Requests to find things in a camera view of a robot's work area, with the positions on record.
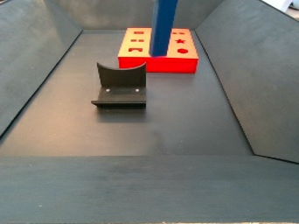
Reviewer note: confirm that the blue rectangular block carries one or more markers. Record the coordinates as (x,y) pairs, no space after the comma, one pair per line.
(164,10)

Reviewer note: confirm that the red shape-sorting board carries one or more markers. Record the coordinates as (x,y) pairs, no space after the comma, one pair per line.
(181,57)

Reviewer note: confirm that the black curved holder stand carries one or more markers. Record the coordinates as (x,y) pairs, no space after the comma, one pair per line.
(121,87)

